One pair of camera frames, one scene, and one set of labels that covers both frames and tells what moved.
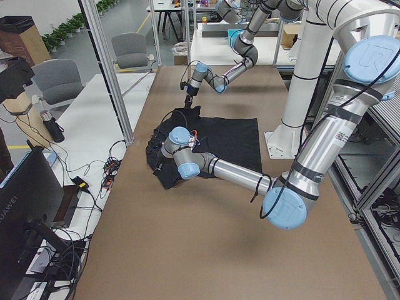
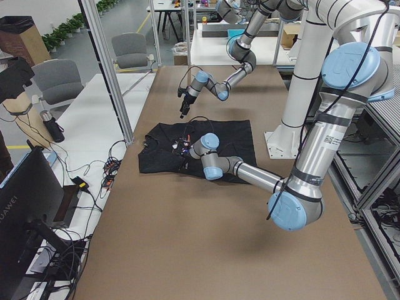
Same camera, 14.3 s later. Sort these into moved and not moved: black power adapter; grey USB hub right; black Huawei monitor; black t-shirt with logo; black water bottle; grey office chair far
Moved: black t-shirt with logo
Not moved: black Huawei monitor; black power adapter; grey office chair far; black water bottle; grey USB hub right
